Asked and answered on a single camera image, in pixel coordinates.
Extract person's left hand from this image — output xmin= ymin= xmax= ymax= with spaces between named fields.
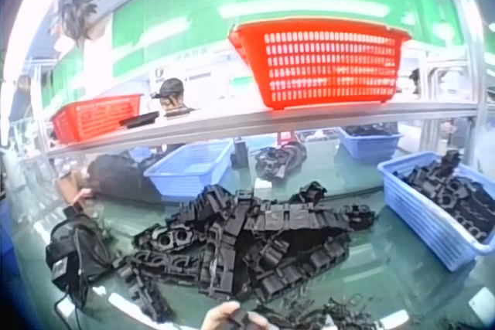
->
xmin=201 ymin=301 xmax=274 ymax=330

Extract large red plastic basket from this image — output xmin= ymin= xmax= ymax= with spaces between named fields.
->
xmin=227 ymin=19 xmax=412 ymax=111

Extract empty blue plastic basket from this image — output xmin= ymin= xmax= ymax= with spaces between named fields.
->
xmin=143 ymin=140 xmax=235 ymax=204

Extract small red plastic basket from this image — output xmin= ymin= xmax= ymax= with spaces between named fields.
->
xmin=49 ymin=94 xmax=145 ymax=145

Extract blue basket with black parts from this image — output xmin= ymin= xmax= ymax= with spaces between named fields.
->
xmin=377 ymin=150 xmax=495 ymax=273

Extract black bag with cable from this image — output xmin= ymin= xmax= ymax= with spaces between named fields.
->
xmin=44 ymin=205 xmax=118 ymax=310

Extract red stool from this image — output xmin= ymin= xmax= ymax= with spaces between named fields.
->
xmin=275 ymin=130 xmax=298 ymax=146

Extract hanging bundle of black strips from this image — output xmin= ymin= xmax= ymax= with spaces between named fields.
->
xmin=49 ymin=0 xmax=108 ymax=48

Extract heap of black plastic scraps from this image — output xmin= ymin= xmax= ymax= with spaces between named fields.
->
xmin=262 ymin=294 xmax=390 ymax=330

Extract pile of black plastic links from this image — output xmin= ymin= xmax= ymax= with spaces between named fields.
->
xmin=114 ymin=181 xmax=377 ymax=323

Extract flat black tray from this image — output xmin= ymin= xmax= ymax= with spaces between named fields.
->
xmin=118 ymin=110 xmax=161 ymax=130

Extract metal workbench shelf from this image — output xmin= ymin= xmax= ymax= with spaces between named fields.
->
xmin=22 ymin=100 xmax=483 ymax=163

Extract small black plastic chain link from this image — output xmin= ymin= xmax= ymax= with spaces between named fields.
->
xmin=223 ymin=308 xmax=257 ymax=330

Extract small blue basket with parts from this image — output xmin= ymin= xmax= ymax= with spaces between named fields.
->
xmin=335 ymin=124 xmax=404 ymax=162

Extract coiled black drag chain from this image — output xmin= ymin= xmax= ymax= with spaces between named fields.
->
xmin=254 ymin=140 xmax=309 ymax=182

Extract aluminium frame post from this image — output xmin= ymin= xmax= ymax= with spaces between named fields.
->
xmin=416 ymin=0 xmax=494 ymax=163

